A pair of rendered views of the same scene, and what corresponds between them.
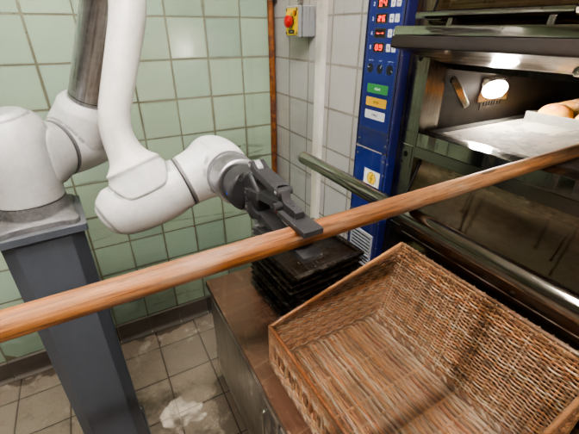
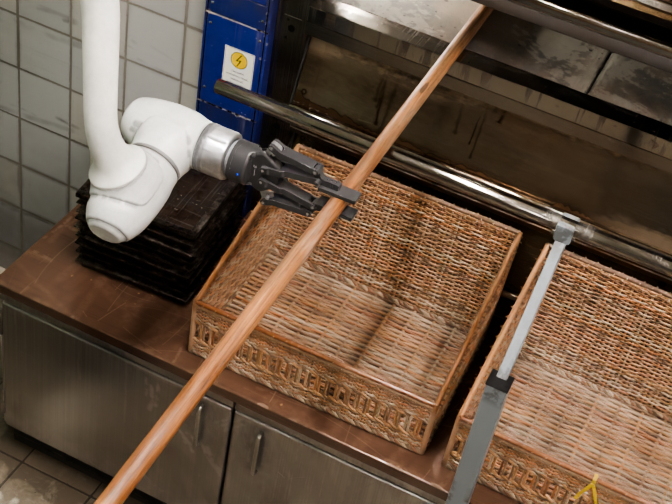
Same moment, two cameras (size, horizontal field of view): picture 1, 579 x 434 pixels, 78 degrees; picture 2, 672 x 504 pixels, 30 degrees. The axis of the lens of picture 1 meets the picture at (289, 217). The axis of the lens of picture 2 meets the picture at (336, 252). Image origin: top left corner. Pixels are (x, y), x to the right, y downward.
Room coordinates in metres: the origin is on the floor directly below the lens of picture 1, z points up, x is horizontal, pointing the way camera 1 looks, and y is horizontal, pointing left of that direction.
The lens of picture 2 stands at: (-0.80, 1.13, 2.49)
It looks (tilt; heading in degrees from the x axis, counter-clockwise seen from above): 40 degrees down; 316
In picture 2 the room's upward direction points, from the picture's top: 11 degrees clockwise
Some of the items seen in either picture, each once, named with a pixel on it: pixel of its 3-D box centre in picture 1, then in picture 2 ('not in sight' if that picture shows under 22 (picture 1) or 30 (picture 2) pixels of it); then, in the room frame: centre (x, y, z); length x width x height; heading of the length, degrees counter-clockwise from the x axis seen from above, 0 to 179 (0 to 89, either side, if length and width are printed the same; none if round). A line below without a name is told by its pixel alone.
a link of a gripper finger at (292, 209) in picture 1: (289, 201); (327, 177); (0.44, 0.00, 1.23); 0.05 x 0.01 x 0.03; 30
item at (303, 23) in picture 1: (299, 21); not in sight; (1.50, -0.04, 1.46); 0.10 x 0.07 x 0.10; 29
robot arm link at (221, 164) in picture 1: (235, 178); (220, 152); (0.61, 0.10, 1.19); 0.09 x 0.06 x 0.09; 120
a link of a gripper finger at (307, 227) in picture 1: (300, 221); (339, 191); (0.41, -0.01, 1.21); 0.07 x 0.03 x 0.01; 30
